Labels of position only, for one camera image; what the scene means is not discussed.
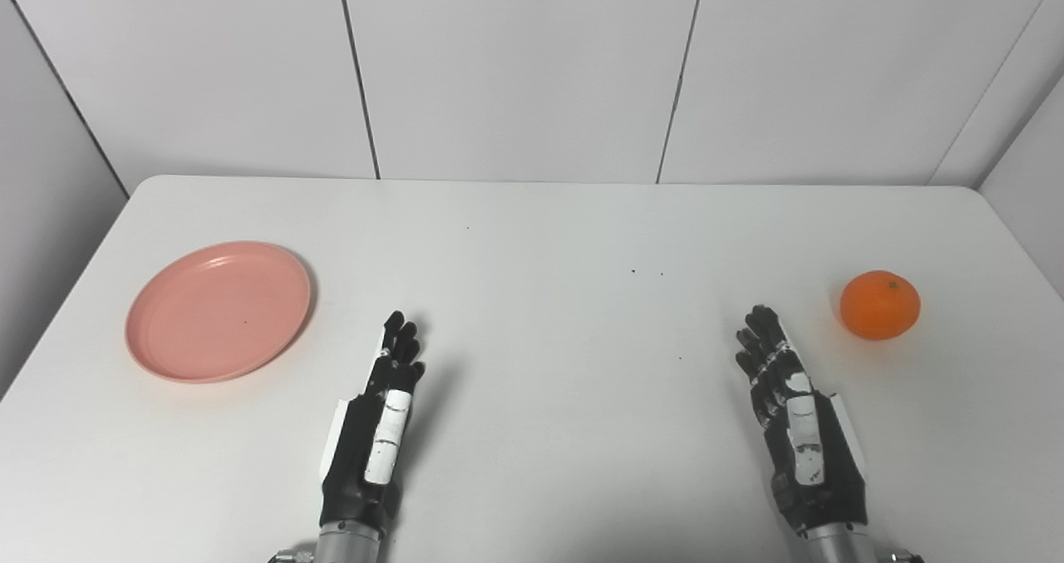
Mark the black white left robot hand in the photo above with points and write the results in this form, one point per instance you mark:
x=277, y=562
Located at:
x=359, y=463

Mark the orange fruit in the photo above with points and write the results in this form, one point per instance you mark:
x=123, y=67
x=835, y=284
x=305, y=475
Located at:
x=879, y=305

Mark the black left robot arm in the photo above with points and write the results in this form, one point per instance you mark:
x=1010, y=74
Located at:
x=345, y=545

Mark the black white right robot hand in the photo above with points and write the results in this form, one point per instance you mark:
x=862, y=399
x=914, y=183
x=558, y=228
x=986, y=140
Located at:
x=823, y=484

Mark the pink plastic plate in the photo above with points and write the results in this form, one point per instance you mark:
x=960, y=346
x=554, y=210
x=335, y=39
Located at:
x=218, y=312

